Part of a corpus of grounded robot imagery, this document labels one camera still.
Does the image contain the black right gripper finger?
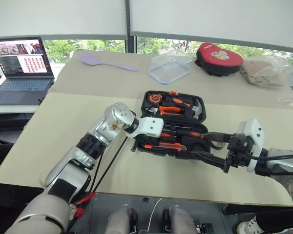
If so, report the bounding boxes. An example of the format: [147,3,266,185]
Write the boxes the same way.
[190,151,228,171]
[202,131,232,144]

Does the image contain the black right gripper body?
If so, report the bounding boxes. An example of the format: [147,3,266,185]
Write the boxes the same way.
[223,133,254,174]

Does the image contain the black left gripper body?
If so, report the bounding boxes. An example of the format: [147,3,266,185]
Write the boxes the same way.
[130,133,152,154]

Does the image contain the black orange utility knife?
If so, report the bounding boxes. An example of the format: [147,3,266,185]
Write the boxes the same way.
[144,143,188,152]

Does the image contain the black tool case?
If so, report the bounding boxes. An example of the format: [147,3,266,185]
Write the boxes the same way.
[136,90,212,160]

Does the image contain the black electrical tape roll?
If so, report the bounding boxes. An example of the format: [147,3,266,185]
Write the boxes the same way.
[210,138,227,150]

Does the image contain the black orange claw hammer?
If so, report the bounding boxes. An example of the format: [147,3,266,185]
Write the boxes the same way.
[164,95,204,120]

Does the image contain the beige table cover sheet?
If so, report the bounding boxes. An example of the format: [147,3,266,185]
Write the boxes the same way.
[0,92,293,207]
[48,49,293,108]

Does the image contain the orange black tape measure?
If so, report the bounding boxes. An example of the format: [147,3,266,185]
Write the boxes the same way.
[148,94,164,104]

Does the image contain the white sneaker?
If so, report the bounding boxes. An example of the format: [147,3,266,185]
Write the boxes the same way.
[236,216,265,234]

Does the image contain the clear blue-rimmed plastic container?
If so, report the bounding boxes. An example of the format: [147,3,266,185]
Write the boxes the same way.
[147,54,193,86]

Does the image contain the folded beige cloth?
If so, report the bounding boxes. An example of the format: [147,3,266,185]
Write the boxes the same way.
[240,59,284,86]

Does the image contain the red and black bag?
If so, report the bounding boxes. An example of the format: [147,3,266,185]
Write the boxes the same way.
[194,42,244,77]

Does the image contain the black trouser leg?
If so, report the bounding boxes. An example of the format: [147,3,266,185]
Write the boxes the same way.
[254,211,293,234]

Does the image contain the clear plastic bag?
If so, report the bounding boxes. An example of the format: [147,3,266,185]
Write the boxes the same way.
[239,55,293,90]

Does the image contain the purple silicone spatula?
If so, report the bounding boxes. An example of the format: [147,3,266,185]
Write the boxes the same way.
[78,52,140,73]

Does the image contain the white roller blind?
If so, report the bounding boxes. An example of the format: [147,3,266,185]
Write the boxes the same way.
[0,0,129,41]
[129,0,293,54]

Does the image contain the white side desk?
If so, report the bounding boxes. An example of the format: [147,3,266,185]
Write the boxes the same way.
[0,104,40,116]

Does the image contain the open laptop computer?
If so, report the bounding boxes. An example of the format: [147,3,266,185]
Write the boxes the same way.
[0,36,56,106]

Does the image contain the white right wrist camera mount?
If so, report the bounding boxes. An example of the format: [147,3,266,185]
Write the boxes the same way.
[236,117,266,174]

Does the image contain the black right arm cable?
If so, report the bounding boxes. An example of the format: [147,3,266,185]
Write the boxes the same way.
[245,153,293,162]

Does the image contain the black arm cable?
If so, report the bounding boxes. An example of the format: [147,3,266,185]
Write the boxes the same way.
[245,153,293,162]
[86,136,128,196]

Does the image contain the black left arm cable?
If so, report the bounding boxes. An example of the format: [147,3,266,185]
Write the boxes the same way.
[86,136,128,196]

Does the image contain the orange handled pliers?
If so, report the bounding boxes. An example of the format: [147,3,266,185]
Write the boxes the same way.
[158,106,182,116]

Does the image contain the thin white floor cable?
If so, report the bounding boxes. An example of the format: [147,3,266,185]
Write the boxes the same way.
[147,197,163,233]

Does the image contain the red cable connector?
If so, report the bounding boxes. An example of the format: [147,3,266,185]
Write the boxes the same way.
[74,192,97,218]

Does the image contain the grey window frame post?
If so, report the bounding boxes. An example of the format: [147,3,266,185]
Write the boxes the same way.
[124,0,138,54]

